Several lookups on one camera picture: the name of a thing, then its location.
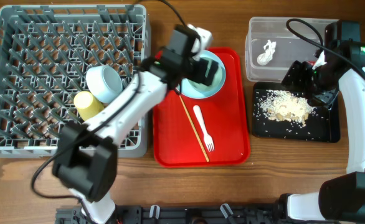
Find black tray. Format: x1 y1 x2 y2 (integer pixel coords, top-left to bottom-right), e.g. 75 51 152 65
252 82 341 143

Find clear plastic bin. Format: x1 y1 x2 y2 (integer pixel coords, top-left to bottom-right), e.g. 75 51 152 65
245 17 318 82

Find wooden chopstick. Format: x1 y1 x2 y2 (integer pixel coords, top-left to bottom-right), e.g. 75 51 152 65
178 95 210 162

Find grey dishwasher rack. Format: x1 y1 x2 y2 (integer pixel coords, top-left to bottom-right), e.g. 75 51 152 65
0 4 151 158

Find mint green bowl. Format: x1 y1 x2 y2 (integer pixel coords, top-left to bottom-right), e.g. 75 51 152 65
182 78 225 99

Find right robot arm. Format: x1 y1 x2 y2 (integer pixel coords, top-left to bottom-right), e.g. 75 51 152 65
273 20 365 223

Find small light blue bowl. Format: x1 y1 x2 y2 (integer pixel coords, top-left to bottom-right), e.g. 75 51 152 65
86 65 123 104

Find yellow plastic cup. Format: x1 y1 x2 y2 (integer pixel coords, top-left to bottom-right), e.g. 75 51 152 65
73 91 104 121

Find large light blue plate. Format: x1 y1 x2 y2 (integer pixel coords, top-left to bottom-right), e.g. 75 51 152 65
181 50 226 100

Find white plastic wrapper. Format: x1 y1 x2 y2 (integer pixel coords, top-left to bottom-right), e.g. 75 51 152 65
257 40 277 66

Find white plastic fork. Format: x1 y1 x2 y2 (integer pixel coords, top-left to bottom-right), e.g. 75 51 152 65
193 105 215 152

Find red plastic tray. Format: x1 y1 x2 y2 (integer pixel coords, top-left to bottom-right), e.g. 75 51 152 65
153 47 250 168

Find rice and food scraps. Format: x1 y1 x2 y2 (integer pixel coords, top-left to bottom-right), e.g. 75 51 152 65
257 90 315 127

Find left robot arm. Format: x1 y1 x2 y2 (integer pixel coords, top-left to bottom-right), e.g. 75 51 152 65
52 24 217 223

